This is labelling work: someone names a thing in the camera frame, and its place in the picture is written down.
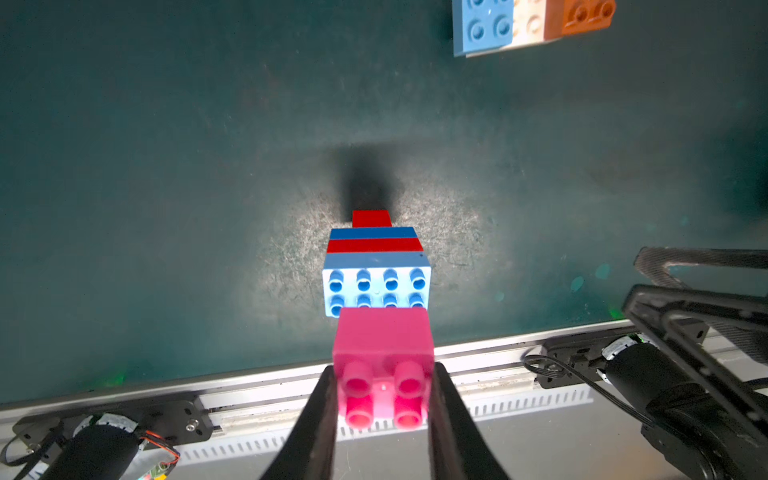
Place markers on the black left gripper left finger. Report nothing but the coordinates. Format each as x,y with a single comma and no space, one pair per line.
308,452

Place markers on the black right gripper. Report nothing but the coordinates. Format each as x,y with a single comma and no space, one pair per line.
720,434

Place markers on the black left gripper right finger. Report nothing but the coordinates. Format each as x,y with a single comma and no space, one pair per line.
457,449

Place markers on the magenta small lego brick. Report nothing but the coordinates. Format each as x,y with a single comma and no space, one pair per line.
383,360

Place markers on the light blue long lego brick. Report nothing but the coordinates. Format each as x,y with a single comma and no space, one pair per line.
375,280

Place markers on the red long lego brick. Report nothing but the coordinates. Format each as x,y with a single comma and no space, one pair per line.
342,246

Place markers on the small red lego cube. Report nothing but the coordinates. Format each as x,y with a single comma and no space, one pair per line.
371,219

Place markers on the orange small lego brick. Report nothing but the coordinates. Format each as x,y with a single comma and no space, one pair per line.
572,17

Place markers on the white long lego brick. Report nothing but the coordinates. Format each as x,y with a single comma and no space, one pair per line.
528,27

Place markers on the light blue small lego brick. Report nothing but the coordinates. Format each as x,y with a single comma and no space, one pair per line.
481,25

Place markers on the dark blue long lego brick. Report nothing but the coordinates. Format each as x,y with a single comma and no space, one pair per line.
372,233

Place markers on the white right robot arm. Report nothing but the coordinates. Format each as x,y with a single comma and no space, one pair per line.
641,371

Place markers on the white slotted cable duct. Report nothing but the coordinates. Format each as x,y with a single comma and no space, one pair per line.
390,426

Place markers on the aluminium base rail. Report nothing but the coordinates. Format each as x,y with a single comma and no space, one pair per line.
253,411

